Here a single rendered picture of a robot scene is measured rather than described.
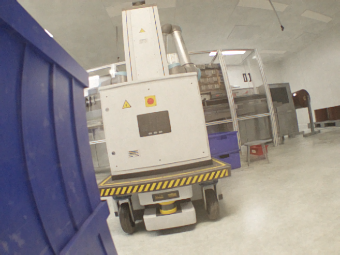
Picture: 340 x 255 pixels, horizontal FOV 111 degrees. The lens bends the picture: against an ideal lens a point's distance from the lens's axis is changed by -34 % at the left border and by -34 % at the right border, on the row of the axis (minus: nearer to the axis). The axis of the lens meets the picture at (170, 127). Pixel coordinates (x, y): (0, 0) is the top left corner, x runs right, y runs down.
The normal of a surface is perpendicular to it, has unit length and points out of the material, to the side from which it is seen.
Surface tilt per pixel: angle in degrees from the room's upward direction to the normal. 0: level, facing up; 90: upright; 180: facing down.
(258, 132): 90
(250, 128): 90
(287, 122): 90
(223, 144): 90
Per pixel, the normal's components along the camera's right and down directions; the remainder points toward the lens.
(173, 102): 0.06, -0.04
